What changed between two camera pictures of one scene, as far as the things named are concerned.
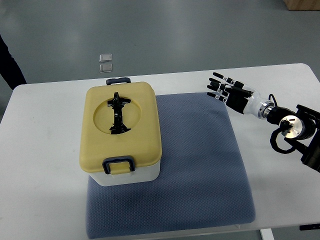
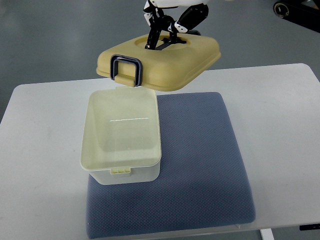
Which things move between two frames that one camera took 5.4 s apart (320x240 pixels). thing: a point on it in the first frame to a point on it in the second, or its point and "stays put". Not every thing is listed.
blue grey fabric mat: (203, 183) stays put
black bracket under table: (310, 226) stays put
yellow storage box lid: (142, 115) to (159, 61)
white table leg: (267, 234) stays put
